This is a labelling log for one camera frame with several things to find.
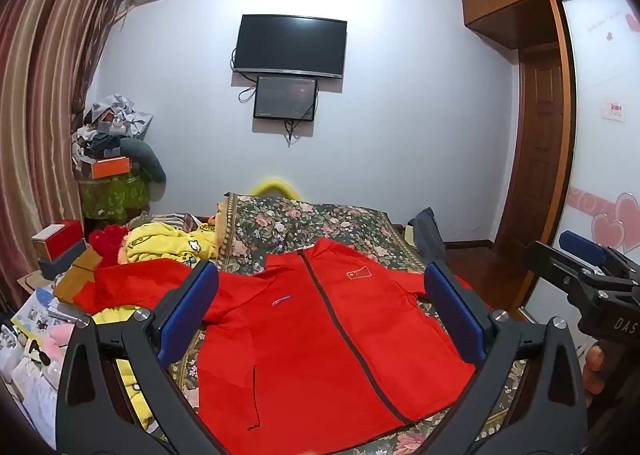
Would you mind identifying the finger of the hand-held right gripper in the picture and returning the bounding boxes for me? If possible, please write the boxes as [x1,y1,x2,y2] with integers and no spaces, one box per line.
[523,240,598,297]
[558,230,623,272]

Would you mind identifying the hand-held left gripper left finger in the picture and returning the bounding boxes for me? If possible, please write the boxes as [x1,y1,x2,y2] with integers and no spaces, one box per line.
[56,260,226,455]

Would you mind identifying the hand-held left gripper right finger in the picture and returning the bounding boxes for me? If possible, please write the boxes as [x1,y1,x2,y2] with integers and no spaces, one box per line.
[424,260,590,455]

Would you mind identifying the red zip jacket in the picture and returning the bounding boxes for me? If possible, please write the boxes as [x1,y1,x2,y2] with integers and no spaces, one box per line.
[72,237,493,455]

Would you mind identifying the pile of grey clothes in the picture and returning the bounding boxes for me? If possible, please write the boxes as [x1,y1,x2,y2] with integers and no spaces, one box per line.
[70,93,168,188]

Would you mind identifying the person's right hand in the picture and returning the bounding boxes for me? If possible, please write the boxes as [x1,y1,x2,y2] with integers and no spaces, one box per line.
[584,344,610,408]

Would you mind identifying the yellow cartoon print garment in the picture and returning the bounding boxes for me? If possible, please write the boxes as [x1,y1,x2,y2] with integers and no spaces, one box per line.
[92,220,221,431]

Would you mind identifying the dark blue cloth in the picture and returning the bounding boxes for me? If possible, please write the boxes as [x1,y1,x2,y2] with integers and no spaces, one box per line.
[407,207,447,267]

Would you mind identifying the striped cloth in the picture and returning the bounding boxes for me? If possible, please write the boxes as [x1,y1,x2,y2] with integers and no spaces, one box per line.
[127,212,202,236]

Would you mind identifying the white heart print sliding door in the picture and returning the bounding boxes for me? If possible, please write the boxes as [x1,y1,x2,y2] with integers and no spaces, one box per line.
[520,0,640,322]

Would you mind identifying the red plush toy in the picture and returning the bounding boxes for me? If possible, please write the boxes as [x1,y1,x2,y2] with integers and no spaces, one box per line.
[88,225,127,269]

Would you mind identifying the brown wooden door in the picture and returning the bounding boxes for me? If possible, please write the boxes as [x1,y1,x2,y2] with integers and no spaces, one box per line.
[494,46,567,250]

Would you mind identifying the floral bedspread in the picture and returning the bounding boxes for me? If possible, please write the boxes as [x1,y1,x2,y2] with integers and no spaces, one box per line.
[125,192,531,455]

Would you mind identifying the brown cardboard box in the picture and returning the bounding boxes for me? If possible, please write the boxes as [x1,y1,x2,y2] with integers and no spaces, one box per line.
[52,247,104,307]

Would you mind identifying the yellow hoop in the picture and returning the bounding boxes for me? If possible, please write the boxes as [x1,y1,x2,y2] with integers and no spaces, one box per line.
[249,176,297,198]

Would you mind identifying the green patterned cloth cover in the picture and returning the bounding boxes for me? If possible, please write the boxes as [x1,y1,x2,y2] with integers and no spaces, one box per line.
[80,170,152,222]

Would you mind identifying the dark grey box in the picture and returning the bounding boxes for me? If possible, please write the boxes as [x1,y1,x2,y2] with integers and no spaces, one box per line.
[37,240,89,282]

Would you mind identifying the pink cloth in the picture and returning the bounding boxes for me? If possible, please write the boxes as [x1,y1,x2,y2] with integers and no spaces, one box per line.
[42,323,77,352]

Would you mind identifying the red box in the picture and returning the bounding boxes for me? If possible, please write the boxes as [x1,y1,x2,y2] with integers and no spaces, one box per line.
[32,218,84,260]

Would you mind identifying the orange box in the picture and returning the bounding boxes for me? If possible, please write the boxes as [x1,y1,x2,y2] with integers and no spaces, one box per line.
[90,157,132,181]

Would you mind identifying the scattered papers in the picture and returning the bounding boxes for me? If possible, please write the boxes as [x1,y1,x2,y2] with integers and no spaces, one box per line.
[0,282,87,451]

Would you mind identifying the wooden wardrobe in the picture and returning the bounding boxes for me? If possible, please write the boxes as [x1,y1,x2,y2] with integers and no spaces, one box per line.
[460,0,626,321]

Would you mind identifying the striped brown curtain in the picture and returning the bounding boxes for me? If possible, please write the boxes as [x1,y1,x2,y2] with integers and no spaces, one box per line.
[0,0,135,316]

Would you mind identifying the black television cable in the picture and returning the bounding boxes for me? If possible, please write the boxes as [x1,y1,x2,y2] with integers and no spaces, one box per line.
[230,47,258,104]

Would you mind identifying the small black wall monitor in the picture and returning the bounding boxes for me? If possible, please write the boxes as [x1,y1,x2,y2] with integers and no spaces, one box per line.
[252,75,320,122]

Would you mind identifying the black wall television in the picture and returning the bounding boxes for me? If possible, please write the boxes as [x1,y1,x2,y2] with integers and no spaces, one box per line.
[232,14,348,80]

